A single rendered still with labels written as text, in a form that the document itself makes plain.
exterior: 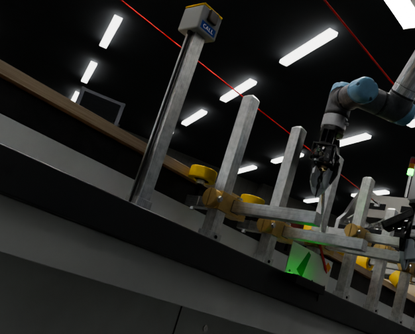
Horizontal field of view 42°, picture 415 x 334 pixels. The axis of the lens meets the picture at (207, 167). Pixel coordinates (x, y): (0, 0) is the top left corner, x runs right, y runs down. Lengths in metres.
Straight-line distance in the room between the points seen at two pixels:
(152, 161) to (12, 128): 0.32
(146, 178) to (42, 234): 0.27
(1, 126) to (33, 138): 0.08
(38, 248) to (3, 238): 0.08
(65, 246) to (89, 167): 0.31
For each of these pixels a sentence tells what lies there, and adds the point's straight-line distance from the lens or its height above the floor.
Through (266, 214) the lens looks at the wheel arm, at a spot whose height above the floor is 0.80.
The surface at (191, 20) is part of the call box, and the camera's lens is 1.35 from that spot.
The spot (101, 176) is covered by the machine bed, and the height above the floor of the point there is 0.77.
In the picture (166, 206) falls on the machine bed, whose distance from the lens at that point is 1.57.
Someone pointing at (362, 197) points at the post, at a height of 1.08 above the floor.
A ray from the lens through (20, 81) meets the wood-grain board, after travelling 1.27.
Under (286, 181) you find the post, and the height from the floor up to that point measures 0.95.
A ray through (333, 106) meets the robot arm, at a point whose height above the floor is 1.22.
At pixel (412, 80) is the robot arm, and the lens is 1.66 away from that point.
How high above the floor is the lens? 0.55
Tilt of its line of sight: 14 degrees up
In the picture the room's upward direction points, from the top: 18 degrees clockwise
